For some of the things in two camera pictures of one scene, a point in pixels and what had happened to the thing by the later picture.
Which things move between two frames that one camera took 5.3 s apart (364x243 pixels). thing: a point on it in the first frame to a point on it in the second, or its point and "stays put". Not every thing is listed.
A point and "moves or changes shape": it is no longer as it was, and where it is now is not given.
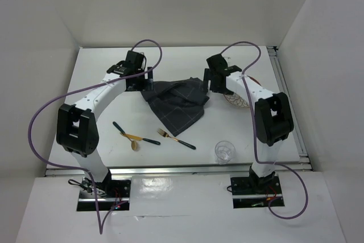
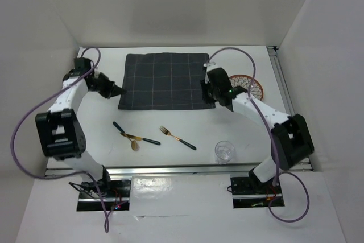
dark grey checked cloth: x=177 y=103 moves or changes shape
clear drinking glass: x=224 y=151 stays put
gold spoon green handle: x=133 y=143 stays put
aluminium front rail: x=73 y=173 stays put
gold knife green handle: x=140 y=139 stays put
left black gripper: x=144 y=86 to x=110 y=86
